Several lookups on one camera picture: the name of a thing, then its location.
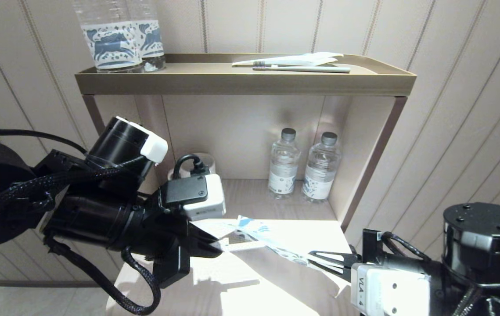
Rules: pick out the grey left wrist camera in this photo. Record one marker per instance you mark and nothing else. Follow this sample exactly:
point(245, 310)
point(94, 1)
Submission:
point(206, 206)

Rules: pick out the white toothbrush black bristles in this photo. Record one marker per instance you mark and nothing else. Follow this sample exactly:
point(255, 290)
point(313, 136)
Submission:
point(250, 248)

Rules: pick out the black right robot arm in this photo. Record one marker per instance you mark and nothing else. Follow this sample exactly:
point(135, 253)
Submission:
point(482, 241)

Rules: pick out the beige wooden shelf unit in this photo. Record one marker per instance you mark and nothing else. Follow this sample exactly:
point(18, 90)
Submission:
point(232, 83)

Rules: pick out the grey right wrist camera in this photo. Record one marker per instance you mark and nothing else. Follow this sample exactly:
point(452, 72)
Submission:
point(386, 289)

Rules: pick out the white ribbed mug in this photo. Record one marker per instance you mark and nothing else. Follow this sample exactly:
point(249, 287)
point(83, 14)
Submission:
point(210, 164)

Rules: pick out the black left camera bracket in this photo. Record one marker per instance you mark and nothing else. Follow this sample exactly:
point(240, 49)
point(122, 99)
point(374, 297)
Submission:
point(184, 191)

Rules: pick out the white paper wrapper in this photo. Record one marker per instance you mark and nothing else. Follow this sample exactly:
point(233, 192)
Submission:
point(311, 58)

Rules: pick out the pale toothbrush brown bristles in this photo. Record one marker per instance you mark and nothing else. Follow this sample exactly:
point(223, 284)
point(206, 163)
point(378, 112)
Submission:
point(311, 69)

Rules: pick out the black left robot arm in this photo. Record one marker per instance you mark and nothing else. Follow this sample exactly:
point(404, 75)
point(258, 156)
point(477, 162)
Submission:
point(91, 215)

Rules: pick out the blue patterned zip pouch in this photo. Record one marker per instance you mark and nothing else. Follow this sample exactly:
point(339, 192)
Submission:
point(276, 245)

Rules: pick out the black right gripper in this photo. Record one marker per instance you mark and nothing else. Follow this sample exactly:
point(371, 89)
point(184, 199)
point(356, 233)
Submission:
point(370, 245)

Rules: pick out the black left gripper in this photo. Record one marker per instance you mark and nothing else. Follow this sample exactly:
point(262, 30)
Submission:
point(175, 272)

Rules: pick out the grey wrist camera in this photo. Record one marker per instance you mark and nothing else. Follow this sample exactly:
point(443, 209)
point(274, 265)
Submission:
point(386, 289)
point(206, 206)

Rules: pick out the large bottle blue print label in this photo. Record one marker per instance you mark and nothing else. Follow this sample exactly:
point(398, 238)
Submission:
point(109, 44)
point(153, 39)

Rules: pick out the small clear water bottle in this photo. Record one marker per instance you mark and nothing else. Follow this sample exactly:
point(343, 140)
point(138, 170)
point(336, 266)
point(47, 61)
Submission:
point(284, 171)
point(320, 175)

